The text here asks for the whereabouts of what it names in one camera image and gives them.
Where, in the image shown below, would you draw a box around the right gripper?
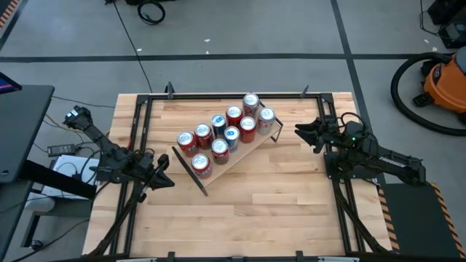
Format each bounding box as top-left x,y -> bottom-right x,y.
294,122 -> 347,154

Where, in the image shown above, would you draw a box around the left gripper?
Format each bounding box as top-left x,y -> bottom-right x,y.
134,152 -> 175,191

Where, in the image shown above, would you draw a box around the silver Diet Coke can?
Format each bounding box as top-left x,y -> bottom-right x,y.
257,106 -> 277,135
242,92 -> 260,118

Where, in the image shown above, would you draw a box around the red Coca-Cola can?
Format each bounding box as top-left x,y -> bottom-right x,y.
194,122 -> 214,150
210,138 -> 230,165

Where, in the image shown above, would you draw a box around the red Coke Zero can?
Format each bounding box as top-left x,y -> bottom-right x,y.
225,105 -> 244,127
239,116 -> 257,144

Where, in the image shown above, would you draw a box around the tall Red Bull can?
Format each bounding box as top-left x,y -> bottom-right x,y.
210,114 -> 228,138

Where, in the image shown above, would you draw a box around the short Red Bull can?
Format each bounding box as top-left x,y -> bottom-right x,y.
223,125 -> 241,153

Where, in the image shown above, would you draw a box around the wooden shelf black legs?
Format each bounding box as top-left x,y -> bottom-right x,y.
170,108 -> 284,197

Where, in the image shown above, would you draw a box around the orange shop vacuum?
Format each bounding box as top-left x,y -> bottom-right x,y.
390,52 -> 466,138
413,47 -> 466,123

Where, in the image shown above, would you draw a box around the white box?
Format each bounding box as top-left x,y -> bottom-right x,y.
42,154 -> 98,199

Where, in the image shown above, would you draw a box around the black power adapter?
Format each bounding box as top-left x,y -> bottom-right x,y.
47,144 -> 76,157

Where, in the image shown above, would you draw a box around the black hazard-striped platform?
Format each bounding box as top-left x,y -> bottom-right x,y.
378,181 -> 466,259

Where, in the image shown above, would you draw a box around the black desk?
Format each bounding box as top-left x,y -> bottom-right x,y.
0,84 -> 55,185

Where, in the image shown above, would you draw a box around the dark screen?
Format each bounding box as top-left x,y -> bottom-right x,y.
0,71 -> 23,95

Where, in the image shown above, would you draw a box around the black equipment case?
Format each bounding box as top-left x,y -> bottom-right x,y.
427,0 -> 466,48

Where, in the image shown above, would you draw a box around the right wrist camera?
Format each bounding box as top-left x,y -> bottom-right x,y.
344,122 -> 365,142

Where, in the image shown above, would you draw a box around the black table frame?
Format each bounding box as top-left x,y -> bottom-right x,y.
83,82 -> 392,262

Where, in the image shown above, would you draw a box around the black floor cable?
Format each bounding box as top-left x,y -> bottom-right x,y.
111,0 -> 154,94

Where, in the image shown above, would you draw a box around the black coiled cable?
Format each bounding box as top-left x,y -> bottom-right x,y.
137,0 -> 167,25

